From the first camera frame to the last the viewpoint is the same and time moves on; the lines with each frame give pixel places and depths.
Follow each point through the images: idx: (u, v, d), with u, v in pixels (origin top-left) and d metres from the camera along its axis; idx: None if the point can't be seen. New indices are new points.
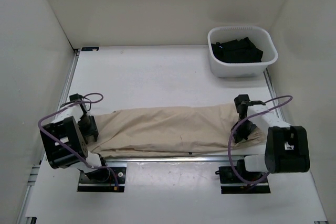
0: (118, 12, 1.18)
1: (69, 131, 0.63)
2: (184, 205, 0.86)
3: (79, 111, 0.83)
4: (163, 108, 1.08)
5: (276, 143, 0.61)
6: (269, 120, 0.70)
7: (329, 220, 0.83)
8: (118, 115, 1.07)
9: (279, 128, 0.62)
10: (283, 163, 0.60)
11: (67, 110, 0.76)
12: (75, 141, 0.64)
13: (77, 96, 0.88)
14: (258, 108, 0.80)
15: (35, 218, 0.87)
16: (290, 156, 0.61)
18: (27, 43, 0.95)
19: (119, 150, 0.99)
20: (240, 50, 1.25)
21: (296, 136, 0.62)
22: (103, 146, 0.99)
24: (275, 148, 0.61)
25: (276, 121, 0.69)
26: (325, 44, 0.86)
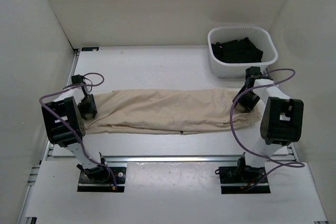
0: (119, 12, 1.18)
1: (69, 109, 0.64)
2: (184, 206, 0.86)
3: (81, 95, 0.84)
4: (158, 89, 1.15)
5: (272, 113, 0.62)
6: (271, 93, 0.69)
7: (329, 220, 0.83)
8: (116, 95, 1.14)
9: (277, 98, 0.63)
10: (275, 130, 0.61)
11: (69, 92, 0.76)
12: (74, 120, 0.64)
13: (80, 77, 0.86)
14: (263, 81, 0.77)
15: (35, 219, 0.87)
16: (284, 125, 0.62)
18: (28, 42, 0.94)
19: (116, 126, 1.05)
20: (240, 50, 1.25)
21: (293, 108, 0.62)
22: (100, 122, 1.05)
24: (270, 117, 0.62)
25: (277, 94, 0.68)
26: (324, 44, 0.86)
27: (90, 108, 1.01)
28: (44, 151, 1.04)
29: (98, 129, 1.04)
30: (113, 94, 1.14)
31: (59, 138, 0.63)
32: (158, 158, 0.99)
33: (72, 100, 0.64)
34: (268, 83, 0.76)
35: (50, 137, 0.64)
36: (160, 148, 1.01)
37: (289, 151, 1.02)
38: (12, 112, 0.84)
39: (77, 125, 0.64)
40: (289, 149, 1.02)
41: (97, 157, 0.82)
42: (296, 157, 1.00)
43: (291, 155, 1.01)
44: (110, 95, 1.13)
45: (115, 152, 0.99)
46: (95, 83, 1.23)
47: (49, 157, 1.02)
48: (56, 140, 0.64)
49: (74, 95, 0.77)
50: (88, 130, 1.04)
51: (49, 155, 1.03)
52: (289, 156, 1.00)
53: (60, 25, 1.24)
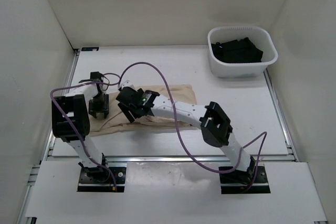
0: (119, 12, 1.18)
1: (77, 107, 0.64)
2: (185, 206, 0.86)
3: (93, 93, 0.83)
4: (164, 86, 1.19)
5: (212, 129, 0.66)
6: (187, 114, 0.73)
7: (329, 220, 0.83)
8: None
9: (207, 121, 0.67)
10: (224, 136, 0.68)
11: (82, 87, 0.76)
12: (80, 119, 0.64)
13: (97, 74, 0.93)
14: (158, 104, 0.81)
15: (35, 218, 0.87)
16: (223, 128, 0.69)
18: (27, 42, 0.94)
19: (127, 125, 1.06)
20: (240, 50, 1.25)
21: (217, 112, 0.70)
22: (111, 122, 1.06)
24: (219, 135, 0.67)
25: (192, 110, 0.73)
26: (324, 44, 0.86)
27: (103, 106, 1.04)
28: (45, 151, 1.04)
29: (110, 129, 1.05)
30: None
31: (63, 132, 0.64)
32: (158, 158, 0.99)
33: (81, 100, 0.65)
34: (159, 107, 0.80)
35: (54, 129, 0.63)
36: (160, 148, 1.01)
37: (289, 151, 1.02)
38: (11, 112, 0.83)
39: (82, 125, 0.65)
40: (289, 149, 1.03)
41: (98, 157, 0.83)
42: (296, 157, 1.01)
43: (291, 155, 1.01)
44: (117, 94, 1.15)
45: (116, 152, 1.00)
46: (111, 81, 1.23)
47: (49, 157, 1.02)
48: (60, 134, 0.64)
49: (87, 92, 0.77)
50: (100, 131, 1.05)
51: (49, 155, 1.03)
52: (289, 156, 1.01)
53: (60, 25, 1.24)
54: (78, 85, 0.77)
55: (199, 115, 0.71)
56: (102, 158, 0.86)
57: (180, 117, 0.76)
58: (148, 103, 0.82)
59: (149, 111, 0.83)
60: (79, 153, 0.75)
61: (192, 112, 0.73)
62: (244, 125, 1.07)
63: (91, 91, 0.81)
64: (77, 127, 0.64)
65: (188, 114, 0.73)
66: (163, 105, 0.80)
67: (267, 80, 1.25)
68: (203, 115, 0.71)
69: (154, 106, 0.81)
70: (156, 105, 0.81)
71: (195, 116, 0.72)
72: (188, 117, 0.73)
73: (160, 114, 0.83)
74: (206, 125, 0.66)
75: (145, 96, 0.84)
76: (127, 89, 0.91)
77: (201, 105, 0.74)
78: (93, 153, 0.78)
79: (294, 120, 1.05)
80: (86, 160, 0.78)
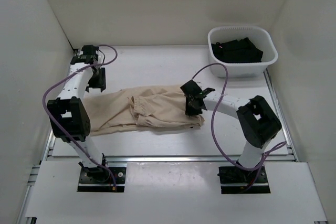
0: (119, 12, 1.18)
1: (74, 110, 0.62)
2: (184, 206, 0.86)
3: (88, 75, 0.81)
4: (164, 86, 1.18)
5: (249, 120, 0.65)
6: (230, 104, 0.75)
7: (329, 220, 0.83)
8: (124, 93, 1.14)
9: (244, 109, 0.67)
10: (264, 135, 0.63)
11: (76, 80, 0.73)
12: (80, 123, 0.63)
13: (91, 48, 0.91)
14: (211, 95, 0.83)
15: (35, 218, 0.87)
16: (265, 125, 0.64)
18: (27, 43, 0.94)
19: (127, 125, 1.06)
20: (241, 49, 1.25)
21: (259, 106, 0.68)
22: (111, 123, 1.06)
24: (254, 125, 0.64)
25: (235, 100, 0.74)
26: (324, 44, 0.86)
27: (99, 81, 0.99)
28: (45, 151, 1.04)
29: (109, 129, 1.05)
30: (121, 93, 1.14)
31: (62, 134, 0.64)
32: (158, 158, 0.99)
33: (77, 104, 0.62)
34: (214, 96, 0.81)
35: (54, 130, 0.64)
36: (160, 148, 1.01)
37: (289, 151, 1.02)
38: (11, 112, 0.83)
39: (82, 127, 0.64)
40: (289, 149, 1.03)
41: (98, 157, 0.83)
42: (296, 157, 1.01)
43: (291, 155, 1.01)
44: (117, 94, 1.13)
45: (116, 152, 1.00)
46: (111, 81, 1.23)
47: (49, 157, 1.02)
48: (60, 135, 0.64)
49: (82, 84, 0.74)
50: (99, 132, 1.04)
51: (49, 155, 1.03)
52: (289, 156, 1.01)
53: (60, 25, 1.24)
54: (72, 75, 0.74)
55: (239, 104, 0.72)
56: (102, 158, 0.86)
57: (225, 107, 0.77)
58: (202, 95, 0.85)
59: (202, 105, 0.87)
60: (79, 153, 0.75)
61: (235, 102, 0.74)
62: None
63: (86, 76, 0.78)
64: (77, 129, 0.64)
65: (231, 103, 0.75)
66: (213, 96, 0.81)
67: (268, 80, 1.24)
68: (238, 105, 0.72)
69: (206, 97, 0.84)
70: (208, 96, 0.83)
71: (236, 106, 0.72)
72: (230, 106, 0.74)
73: (211, 107, 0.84)
74: (243, 113, 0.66)
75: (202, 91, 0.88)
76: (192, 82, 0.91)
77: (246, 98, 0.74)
78: (94, 153, 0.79)
79: (294, 120, 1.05)
80: (86, 160, 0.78)
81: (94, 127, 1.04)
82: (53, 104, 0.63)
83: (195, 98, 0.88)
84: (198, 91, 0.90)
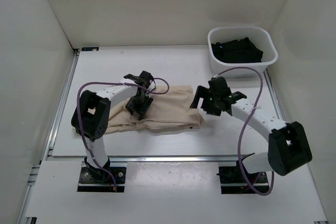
0: (119, 12, 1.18)
1: (98, 109, 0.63)
2: (184, 206, 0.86)
3: (133, 92, 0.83)
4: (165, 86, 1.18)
5: (281, 147, 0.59)
6: (262, 121, 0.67)
7: (329, 220, 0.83)
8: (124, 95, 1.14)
9: (279, 134, 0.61)
10: (291, 163, 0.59)
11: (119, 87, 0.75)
12: (94, 125, 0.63)
13: (148, 76, 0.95)
14: (242, 104, 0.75)
15: (35, 218, 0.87)
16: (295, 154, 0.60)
18: (27, 43, 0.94)
19: (126, 126, 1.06)
20: (241, 50, 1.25)
21: (293, 131, 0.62)
22: (112, 122, 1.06)
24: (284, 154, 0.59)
25: (270, 120, 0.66)
26: (324, 44, 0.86)
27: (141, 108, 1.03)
28: (45, 151, 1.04)
29: (110, 128, 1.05)
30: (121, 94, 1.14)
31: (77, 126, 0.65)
32: (158, 158, 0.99)
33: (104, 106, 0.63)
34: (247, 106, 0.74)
35: (73, 118, 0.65)
36: (160, 148, 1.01)
37: None
38: (12, 112, 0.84)
39: (93, 131, 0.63)
40: None
41: (103, 160, 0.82)
42: None
43: None
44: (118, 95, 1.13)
45: (117, 152, 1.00)
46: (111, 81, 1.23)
47: (49, 157, 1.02)
48: (74, 124, 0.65)
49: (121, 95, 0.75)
50: None
51: (49, 155, 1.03)
52: None
53: (61, 25, 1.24)
54: (118, 84, 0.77)
55: (273, 127, 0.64)
56: (106, 160, 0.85)
57: (255, 123, 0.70)
58: (231, 99, 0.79)
59: (229, 108, 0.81)
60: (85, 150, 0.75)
61: (269, 121, 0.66)
62: (244, 126, 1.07)
63: (128, 92, 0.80)
64: (88, 130, 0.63)
65: (263, 122, 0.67)
66: (244, 106, 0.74)
67: (268, 80, 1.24)
68: (272, 127, 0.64)
69: (234, 105, 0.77)
70: (238, 104, 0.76)
71: (269, 127, 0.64)
72: (262, 124, 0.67)
73: (237, 114, 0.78)
74: (276, 138, 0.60)
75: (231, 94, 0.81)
76: (221, 83, 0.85)
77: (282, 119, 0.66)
78: (98, 156, 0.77)
79: (294, 120, 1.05)
80: (90, 158, 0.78)
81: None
82: (87, 95, 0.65)
83: (222, 100, 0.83)
84: (226, 92, 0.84)
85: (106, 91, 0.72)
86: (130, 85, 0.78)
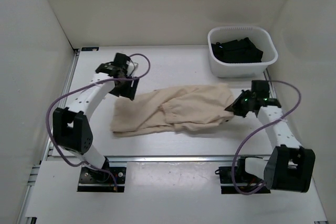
0: (120, 13, 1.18)
1: (75, 127, 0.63)
2: (184, 206, 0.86)
3: (109, 87, 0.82)
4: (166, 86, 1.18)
5: (280, 165, 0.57)
6: (277, 135, 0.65)
7: (329, 220, 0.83)
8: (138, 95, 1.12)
9: (287, 151, 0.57)
10: (281, 184, 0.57)
11: (91, 92, 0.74)
12: (79, 141, 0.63)
13: (121, 61, 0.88)
14: (271, 110, 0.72)
15: (35, 218, 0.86)
16: (292, 179, 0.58)
18: (27, 43, 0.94)
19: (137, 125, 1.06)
20: (241, 50, 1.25)
21: (303, 158, 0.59)
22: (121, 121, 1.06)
24: (280, 172, 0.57)
25: (286, 137, 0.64)
26: (324, 44, 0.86)
27: (126, 91, 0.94)
28: (45, 151, 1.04)
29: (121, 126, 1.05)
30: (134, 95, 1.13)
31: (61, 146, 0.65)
32: (158, 158, 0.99)
33: (81, 121, 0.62)
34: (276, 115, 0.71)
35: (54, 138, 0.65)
36: (160, 148, 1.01)
37: None
38: (12, 113, 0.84)
39: (79, 147, 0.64)
40: None
41: (101, 162, 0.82)
42: None
43: None
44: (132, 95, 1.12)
45: (117, 152, 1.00)
46: None
47: (49, 157, 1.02)
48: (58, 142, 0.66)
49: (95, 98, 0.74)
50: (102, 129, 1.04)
51: (49, 155, 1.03)
52: None
53: (61, 25, 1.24)
54: (91, 85, 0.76)
55: (282, 143, 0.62)
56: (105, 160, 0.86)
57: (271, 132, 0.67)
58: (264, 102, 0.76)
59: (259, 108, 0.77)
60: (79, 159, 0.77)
61: (284, 137, 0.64)
62: (244, 126, 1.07)
63: (104, 88, 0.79)
64: (74, 147, 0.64)
65: (278, 134, 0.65)
66: (272, 113, 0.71)
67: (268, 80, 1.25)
68: (283, 139, 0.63)
69: (264, 108, 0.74)
70: (267, 109, 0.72)
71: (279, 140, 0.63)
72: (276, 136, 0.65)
73: (261, 118, 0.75)
74: (281, 154, 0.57)
75: (268, 97, 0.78)
76: (263, 85, 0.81)
77: (298, 142, 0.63)
78: (95, 160, 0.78)
79: (294, 120, 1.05)
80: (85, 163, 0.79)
81: (132, 128, 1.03)
82: (60, 114, 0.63)
83: (255, 99, 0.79)
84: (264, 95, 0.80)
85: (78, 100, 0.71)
86: (104, 82, 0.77)
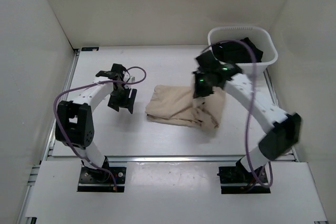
0: (120, 12, 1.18)
1: (81, 118, 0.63)
2: (184, 206, 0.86)
3: (108, 90, 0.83)
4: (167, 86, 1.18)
5: (277, 141, 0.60)
6: (263, 110, 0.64)
7: (329, 220, 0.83)
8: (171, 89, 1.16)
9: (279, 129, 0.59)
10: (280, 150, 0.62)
11: (94, 89, 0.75)
12: (82, 132, 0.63)
13: (119, 67, 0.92)
14: (237, 81, 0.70)
15: (35, 218, 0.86)
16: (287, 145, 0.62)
18: (27, 43, 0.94)
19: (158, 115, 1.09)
20: (241, 50, 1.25)
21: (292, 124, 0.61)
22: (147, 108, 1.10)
24: (279, 146, 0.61)
25: (271, 110, 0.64)
26: (324, 44, 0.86)
27: (123, 100, 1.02)
28: (45, 151, 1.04)
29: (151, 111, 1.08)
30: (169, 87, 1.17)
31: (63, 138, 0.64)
32: (158, 158, 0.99)
33: (85, 112, 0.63)
34: (247, 86, 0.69)
35: (57, 132, 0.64)
36: (160, 148, 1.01)
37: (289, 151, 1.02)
38: (12, 113, 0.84)
39: (82, 139, 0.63)
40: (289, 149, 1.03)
41: (101, 161, 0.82)
42: (296, 156, 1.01)
43: (291, 156, 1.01)
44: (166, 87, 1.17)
45: (117, 152, 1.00)
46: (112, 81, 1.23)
47: (49, 157, 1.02)
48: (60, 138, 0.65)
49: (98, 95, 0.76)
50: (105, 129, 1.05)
51: (49, 155, 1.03)
52: (289, 156, 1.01)
53: (61, 25, 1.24)
54: (93, 85, 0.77)
55: (273, 119, 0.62)
56: (104, 160, 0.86)
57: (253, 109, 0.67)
58: (225, 71, 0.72)
59: (222, 81, 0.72)
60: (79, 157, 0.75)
61: (270, 111, 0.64)
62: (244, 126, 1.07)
63: (105, 89, 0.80)
64: (76, 138, 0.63)
65: (263, 111, 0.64)
66: (242, 86, 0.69)
67: (267, 79, 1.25)
68: (268, 112, 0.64)
69: (231, 82, 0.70)
70: (234, 82, 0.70)
71: (268, 116, 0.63)
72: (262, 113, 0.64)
73: (232, 93, 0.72)
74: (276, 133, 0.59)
75: (227, 66, 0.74)
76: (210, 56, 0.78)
77: (283, 110, 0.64)
78: (95, 159, 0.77)
79: None
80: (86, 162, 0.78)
81: (165, 115, 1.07)
82: (65, 106, 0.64)
83: (213, 72, 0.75)
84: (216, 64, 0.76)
85: (82, 96, 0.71)
86: (105, 83, 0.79)
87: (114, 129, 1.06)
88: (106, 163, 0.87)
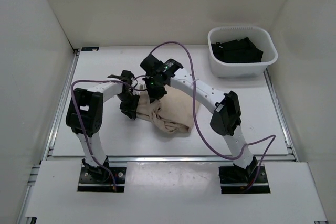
0: (120, 13, 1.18)
1: (93, 104, 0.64)
2: (184, 205, 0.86)
3: (118, 89, 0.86)
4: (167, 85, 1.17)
5: (224, 119, 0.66)
6: (205, 96, 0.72)
7: (329, 220, 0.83)
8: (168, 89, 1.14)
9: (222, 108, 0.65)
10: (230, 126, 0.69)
11: (106, 84, 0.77)
12: (92, 117, 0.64)
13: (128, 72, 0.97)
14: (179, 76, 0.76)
15: (35, 218, 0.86)
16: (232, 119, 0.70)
18: (27, 43, 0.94)
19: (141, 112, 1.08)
20: (240, 50, 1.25)
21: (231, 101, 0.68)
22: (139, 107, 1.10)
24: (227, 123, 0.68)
25: (211, 93, 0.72)
26: (324, 44, 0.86)
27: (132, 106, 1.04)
28: (45, 151, 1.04)
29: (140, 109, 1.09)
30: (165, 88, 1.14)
31: (74, 124, 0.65)
32: (158, 158, 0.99)
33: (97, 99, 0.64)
34: (185, 77, 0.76)
35: (69, 118, 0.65)
36: (160, 148, 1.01)
37: (289, 151, 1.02)
38: (12, 113, 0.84)
39: (91, 124, 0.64)
40: (289, 149, 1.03)
41: (102, 159, 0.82)
42: (296, 156, 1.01)
43: (291, 156, 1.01)
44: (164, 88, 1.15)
45: (117, 152, 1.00)
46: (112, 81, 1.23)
47: (49, 157, 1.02)
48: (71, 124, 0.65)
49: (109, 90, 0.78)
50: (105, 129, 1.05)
51: (49, 155, 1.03)
52: (289, 156, 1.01)
53: (61, 25, 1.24)
54: (105, 81, 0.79)
55: (216, 100, 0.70)
56: (105, 159, 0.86)
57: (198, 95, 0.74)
58: (168, 72, 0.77)
59: (167, 80, 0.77)
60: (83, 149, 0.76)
61: (210, 94, 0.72)
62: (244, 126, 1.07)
63: (115, 88, 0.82)
64: (85, 123, 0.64)
65: (206, 96, 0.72)
66: (184, 78, 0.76)
67: (268, 79, 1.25)
68: (210, 95, 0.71)
69: (174, 78, 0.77)
70: (177, 77, 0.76)
71: (211, 99, 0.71)
72: (206, 98, 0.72)
73: (177, 87, 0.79)
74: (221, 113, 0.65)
75: (167, 64, 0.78)
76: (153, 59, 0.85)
77: (221, 92, 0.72)
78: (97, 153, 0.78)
79: (294, 120, 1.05)
80: (89, 157, 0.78)
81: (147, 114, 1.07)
82: (79, 93, 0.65)
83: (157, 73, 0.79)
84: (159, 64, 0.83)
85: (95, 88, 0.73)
86: (117, 82, 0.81)
87: (113, 129, 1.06)
88: (106, 162, 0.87)
